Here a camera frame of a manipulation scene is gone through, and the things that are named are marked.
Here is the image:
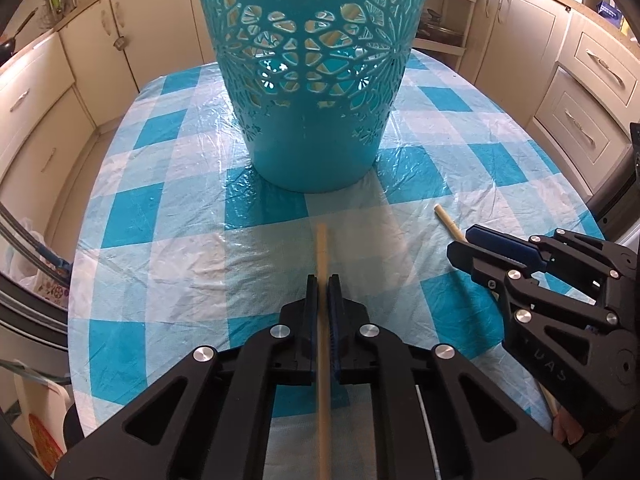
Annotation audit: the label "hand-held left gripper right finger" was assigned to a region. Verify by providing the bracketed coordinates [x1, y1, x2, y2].
[326, 274, 584, 480]

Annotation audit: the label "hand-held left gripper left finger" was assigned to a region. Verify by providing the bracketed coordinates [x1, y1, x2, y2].
[54, 275, 319, 480]

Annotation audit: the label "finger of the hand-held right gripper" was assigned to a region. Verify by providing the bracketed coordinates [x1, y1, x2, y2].
[466, 224, 634, 282]
[446, 239, 622, 367]

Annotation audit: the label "pale wooden chopstick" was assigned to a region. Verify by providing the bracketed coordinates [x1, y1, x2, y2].
[433, 204, 558, 418]
[315, 224, 333, 480]

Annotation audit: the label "teal perforated plastic basket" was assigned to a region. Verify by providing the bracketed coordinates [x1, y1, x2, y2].
[189, 0, 435, 195]

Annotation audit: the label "clear plastic table cover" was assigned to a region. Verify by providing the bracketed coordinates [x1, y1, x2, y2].
[69, 50, 608, 480]

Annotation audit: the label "cream cabinet with drawers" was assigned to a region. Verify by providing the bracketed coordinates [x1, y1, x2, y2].
[470, 0, 640, 196]

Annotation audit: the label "blue white checked tablecloth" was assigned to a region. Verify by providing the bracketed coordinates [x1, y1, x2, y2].
[69, 50, 608, 480]

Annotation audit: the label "dark cooking pot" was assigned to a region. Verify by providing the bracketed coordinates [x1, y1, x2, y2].
[417, 10, 466, 45]

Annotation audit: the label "white shelf rack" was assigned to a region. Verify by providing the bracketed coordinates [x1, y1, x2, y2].
[412, 0, 482, 68]

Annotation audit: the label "blue packet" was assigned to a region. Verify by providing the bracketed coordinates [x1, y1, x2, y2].
[595, 0, 632, 31]

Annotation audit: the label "white chair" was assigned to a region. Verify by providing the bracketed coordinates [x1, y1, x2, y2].
[11, 360, 77, 480]

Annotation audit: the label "orange red flat item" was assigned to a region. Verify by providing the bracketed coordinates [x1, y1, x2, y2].
[27, 412, 67, 477]

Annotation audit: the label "white plastic bag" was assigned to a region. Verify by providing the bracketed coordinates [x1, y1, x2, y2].
[0, 217, 73, 311]

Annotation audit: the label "cream low kitchen cabinet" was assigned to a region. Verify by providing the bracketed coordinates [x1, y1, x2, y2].
[0, 35, 101, 261]

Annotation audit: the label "cream corner kitchen cabinets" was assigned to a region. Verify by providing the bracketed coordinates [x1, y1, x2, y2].
[57, 0, 221, 96]

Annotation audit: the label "black frying pan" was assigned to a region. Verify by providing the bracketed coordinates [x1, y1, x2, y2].
[0, 7, 40, 61]

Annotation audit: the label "chrome tube chair frame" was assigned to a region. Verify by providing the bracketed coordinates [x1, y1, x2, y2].
[0, 200, 71, 366]

